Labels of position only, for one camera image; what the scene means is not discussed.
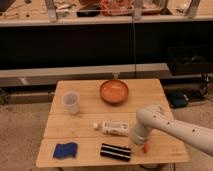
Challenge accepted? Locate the black white striped eraser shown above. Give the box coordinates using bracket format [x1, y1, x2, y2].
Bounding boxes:
[100, 143, 131, 161]

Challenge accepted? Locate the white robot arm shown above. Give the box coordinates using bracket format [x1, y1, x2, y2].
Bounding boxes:
[131, 105, 213, 157]

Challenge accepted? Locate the orange carrot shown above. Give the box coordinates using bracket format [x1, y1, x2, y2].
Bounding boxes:
[142, 142, 149, 154]

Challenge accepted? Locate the white lying bottle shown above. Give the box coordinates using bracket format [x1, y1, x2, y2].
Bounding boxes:
[93, 121, 129, 136]

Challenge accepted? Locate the orange bowl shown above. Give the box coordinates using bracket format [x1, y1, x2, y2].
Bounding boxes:
[99, 80, 129, 104]

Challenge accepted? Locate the dark blue floor object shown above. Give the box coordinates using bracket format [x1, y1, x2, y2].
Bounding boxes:
[168, 92, 188, 108]

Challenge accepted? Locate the blue cloth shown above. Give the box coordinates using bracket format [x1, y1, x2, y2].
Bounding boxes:
[53, 142, 78, 159]

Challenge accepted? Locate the translucent plastic cup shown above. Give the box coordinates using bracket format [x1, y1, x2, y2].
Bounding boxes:
[61, 91, 80, 114]

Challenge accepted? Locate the black box on floor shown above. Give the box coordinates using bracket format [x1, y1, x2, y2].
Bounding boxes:
[167, 46, 213, 75]

